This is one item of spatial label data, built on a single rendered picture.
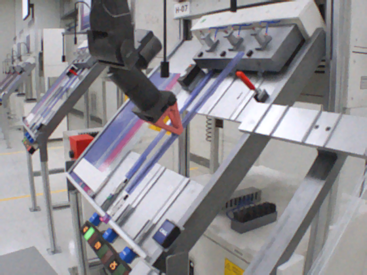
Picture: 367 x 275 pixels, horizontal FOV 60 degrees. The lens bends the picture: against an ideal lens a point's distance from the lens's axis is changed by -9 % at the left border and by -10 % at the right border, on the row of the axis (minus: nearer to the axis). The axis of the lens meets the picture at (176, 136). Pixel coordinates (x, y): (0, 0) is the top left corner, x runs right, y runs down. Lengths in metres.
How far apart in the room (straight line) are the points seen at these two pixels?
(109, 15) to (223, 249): 0.74
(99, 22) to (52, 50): 4.74
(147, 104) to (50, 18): 8.98
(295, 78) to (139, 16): 1.52
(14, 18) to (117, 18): 8.92
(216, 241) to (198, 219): 0.35
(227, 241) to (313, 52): 0.58
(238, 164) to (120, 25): 0.38
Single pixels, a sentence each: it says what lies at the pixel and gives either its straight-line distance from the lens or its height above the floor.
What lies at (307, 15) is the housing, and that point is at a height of 1.25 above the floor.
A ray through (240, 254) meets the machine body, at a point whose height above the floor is 0.60.
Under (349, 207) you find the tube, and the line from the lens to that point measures 0.47.
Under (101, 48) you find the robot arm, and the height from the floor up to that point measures 1.14.
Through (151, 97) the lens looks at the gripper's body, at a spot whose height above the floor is 1.05.
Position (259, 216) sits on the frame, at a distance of 1.11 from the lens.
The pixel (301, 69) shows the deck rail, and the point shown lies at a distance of 0.88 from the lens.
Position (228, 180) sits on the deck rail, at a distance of 0.75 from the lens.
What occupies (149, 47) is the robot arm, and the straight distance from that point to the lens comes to 0.71.
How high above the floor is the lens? 1.11
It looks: 11 degrees down
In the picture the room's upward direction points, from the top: straight up
